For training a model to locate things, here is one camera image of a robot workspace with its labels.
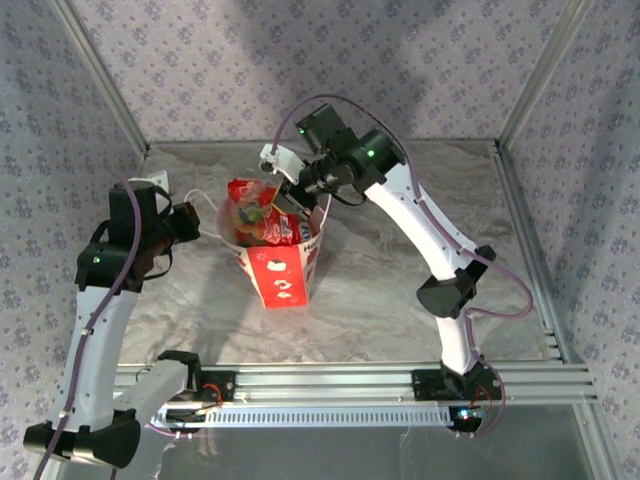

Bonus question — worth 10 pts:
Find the red and white paper bag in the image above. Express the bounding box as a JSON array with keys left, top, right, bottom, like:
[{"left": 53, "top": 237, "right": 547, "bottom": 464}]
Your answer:
[{"left": 183, "top": 188, "right": 334, "bottom": 311}]

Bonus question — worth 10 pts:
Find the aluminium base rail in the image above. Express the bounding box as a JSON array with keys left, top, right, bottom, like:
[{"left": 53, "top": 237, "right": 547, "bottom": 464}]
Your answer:
[{"left": 112, "top": 362, "right": 600, "bottom": 409}]

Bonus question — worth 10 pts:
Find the aluminium side rail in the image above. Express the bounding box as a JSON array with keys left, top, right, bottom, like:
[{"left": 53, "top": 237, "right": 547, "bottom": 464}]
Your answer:
[{"left": 492, "top": 142, "right": 589, "bottom": 366}]

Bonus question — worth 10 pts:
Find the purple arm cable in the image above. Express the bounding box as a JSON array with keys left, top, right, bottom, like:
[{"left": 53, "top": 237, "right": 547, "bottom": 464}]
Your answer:
[
  {"left": 273, "top": 93, "right": 534, "bottom": 371},
  {"left": 37, "top": 173, "right": 142, "bottom": 480}
]

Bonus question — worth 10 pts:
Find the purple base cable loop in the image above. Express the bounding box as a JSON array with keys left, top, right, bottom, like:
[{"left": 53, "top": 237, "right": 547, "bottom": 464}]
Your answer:
[{"left": 452, "top": 367, "right": 508, "bottom": 441}]

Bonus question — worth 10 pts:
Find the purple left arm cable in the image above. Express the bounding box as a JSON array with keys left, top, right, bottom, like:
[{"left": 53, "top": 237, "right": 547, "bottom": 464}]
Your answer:
[{"left": 37, "top": 173, "right": 142, "bottom": 480}]

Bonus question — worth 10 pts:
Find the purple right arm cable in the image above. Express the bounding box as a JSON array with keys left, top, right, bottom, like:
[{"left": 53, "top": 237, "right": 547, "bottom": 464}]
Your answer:
[{"left": 273, "top": 93, "right": 534, "bottom": 371}]

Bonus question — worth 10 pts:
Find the aluminium frame post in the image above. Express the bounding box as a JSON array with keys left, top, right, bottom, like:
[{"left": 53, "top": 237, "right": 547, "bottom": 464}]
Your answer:
[
  {"left": 47, "top": 0, "right": 152, "bottom": 155},
  {"left": 493, "top": 0, "right": 597, "bottom": 151}
]

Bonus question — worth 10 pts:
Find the white slotted cable duct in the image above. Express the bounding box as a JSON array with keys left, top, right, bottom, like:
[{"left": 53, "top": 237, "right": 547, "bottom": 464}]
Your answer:
[{"left": 204, "top": 405, "right": 451, "bottom": 429}]

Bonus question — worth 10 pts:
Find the red fruit snack packet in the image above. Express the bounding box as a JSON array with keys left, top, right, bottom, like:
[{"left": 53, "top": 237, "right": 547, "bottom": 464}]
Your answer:
[{"left": 227, "top": 178, "right": 304, "bottom": 248}]

